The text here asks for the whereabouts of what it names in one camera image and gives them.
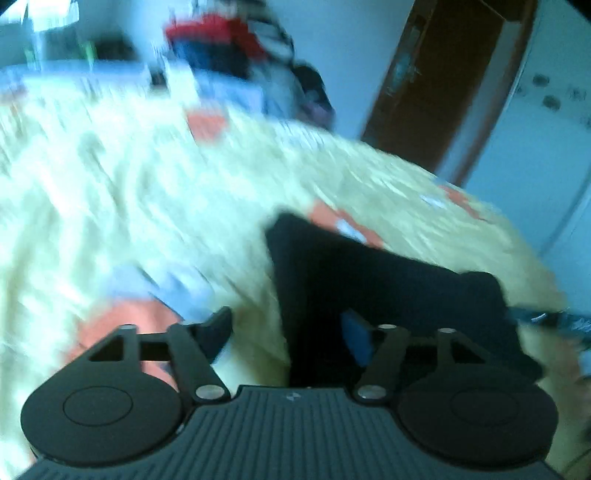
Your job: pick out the black pants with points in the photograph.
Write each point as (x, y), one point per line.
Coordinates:
(360, 286)

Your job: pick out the pile of clothes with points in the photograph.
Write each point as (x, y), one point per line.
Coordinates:
(231, 41)

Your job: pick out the brown wooden door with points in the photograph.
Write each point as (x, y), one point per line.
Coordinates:
(434, 87)

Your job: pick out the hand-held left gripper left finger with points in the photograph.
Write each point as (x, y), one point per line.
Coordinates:
(217, 330)

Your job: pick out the black bag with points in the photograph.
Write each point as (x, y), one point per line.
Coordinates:
(115, 50)

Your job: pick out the yellow floral bed cover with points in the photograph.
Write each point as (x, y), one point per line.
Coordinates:
(138, 207)

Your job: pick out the dark cloth bundle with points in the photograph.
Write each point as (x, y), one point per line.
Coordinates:
(314, 90)

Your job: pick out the green plastic chair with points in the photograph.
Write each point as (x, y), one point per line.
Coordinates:
(87, 48)

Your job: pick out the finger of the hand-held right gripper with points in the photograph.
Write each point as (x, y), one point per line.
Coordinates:
(549, 319)

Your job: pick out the window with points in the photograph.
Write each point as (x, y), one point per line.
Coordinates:
(39, 14)

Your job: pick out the white wardrobe with flower stickers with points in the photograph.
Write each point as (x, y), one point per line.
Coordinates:
(545, 129)

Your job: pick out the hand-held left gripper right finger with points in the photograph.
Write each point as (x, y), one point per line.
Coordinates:
(356, 334)

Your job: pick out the light blue quilted blanket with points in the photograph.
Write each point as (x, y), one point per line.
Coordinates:
(69, 74)

